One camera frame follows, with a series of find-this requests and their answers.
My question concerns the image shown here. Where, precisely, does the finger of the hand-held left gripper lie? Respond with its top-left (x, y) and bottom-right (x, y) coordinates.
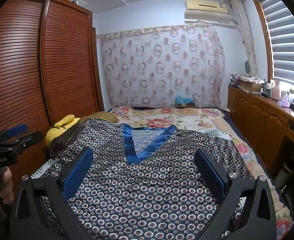
top-left (0, 123), bottom-right (29, 140)
top-left (4, 130), bottom-right (43, 153)

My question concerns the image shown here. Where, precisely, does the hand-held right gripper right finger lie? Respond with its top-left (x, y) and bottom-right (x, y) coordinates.
top-left (195, 148), bottom-right (279, 240)

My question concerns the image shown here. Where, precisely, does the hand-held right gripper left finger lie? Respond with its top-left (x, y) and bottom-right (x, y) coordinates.
top-left (10, 146), bottom-right (94, 240)

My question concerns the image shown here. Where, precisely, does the navy patterned satin shirt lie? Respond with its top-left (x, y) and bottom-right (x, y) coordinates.
top-left (43, 119), bottom-right (254, 240)

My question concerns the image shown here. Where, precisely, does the person's left hand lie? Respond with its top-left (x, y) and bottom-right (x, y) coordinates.
top-left (0, 166), bottom-right (15, 204)

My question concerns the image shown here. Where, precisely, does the yellow plush toy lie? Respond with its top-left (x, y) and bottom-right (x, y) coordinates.
top-left (45, 114), bottom-right (81, 147)

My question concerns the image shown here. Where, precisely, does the floral blanket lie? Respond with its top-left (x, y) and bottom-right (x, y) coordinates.
top-left (33, 106), bottom-right (292, 240)

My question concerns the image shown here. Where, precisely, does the wooden slatted wardrobe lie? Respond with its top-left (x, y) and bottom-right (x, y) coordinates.
top-left (0, 0), bottom-right (105, 180)

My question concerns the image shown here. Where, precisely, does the wooden side cabinet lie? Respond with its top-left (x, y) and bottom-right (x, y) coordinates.
top-left (227, 84), bottom-right (294, 193)

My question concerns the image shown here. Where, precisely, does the blue box by curtain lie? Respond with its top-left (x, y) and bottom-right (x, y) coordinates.
top-left (175, 95), bottom-right (196, 109)

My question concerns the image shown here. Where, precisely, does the cardboard box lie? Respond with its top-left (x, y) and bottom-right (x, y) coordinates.
top-left (238, 79), bottom-right (263, 92)

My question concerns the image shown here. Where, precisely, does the floral cloth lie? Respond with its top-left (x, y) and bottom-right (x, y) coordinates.
top-left (230, 73), bottom-right (266, 84)

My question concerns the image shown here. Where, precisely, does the pink container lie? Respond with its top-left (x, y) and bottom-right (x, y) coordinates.
top-left (271, 80), bottom-right (282, 100)

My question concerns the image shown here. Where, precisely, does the floral window curtain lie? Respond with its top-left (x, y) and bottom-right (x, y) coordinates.
top-left (230, 0), bottom-right (260, 78)

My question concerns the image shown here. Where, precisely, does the striped window blind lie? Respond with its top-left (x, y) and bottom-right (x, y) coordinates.
top-left (258, 0), bottom-right (294, 91)

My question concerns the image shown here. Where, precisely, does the white air conditioner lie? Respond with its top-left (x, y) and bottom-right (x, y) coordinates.
top-left (184, 0), bottom-right (233, 25)

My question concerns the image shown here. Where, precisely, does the ring patterned wall cloth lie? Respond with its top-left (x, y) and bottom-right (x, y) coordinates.
top-left (96, 24), bottom-right (226, 109)

